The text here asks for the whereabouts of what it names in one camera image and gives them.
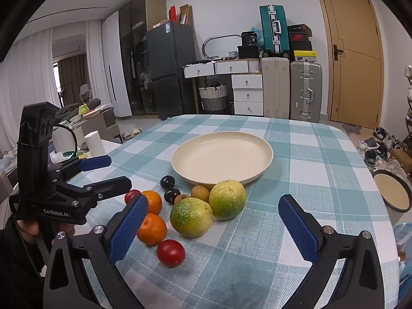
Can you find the scattered sneakers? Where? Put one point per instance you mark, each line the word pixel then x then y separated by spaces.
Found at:
pixel 379 151

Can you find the small red plum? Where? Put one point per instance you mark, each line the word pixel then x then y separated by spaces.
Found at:
pixel 131 195

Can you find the dark grey fridge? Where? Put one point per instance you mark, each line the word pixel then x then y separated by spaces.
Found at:
pixel 167 67

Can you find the chrome arched frame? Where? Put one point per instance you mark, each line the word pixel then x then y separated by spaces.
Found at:
pixel 206 43

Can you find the brown cardboard box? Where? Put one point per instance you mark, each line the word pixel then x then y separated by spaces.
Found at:
pixel 185 14

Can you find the white desk with drawers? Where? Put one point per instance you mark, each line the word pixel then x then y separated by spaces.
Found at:
pixel 246 82

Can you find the beige slipper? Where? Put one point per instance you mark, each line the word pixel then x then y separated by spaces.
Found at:
pixel 127 134
pixel 136 132

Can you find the brown longan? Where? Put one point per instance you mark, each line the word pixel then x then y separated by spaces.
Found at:
pixel 200 193
pixel 181 199

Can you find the white office chair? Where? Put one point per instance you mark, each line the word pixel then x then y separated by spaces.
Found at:
pixel 85 92

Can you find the teal suitcase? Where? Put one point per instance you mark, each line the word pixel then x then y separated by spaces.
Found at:
pixel 273 30

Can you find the dark glass wardrobe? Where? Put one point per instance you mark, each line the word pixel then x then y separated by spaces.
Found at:
pixel 136 54

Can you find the white cylinder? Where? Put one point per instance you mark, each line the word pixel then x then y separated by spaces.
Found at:
pixel 94 143

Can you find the black red shoe box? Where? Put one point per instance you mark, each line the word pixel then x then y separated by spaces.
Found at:
pixel 299 32

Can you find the yellow black shoe box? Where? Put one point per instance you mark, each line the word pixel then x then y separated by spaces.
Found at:
pixel 304 55

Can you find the wooden door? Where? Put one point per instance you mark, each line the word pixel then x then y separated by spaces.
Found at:
pixel 354 54

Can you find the green yellow citrus fruit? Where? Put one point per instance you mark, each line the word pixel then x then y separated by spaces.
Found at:
pixel 191 217
pixel 227 199

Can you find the orange mandarin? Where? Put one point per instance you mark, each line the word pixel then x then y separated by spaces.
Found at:
pixel 154 201
pixel 154 229

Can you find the woven grey white basket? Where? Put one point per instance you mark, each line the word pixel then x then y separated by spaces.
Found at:
pixel 213 98

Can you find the cream round plate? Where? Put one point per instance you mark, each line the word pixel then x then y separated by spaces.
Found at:
pixel 222 159

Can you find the white sheer curtain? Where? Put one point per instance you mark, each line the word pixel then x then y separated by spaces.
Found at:
pixel 25 77

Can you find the silver suitcase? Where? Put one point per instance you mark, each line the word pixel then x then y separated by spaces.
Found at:
pixel 305 91

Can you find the large red plum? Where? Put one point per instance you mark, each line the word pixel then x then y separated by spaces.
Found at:
pixel 171 252

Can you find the white tall cabinet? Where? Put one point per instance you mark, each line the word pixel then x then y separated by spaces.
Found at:
pixel 112 67

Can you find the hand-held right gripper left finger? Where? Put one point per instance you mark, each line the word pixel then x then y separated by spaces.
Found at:
pixel 127 228

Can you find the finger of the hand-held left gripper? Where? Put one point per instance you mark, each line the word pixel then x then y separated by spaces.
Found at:
pixel 112 185
pixel 95 162

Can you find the person's left hand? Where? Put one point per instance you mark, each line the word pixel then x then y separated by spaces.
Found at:
pixel 29 228

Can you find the black storage case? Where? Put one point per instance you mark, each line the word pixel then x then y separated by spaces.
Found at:
pixel 247 51

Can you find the beige suitcase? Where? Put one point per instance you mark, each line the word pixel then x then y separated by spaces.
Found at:
pixel 275 87

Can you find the dark purple plum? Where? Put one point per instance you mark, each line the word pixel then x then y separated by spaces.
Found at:
pixel 167 182
pixel 171 196

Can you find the brown curtain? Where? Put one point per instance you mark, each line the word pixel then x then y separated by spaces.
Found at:
pixel 72 74

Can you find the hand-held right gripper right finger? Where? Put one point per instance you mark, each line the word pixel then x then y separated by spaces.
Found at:
pixel 299 228

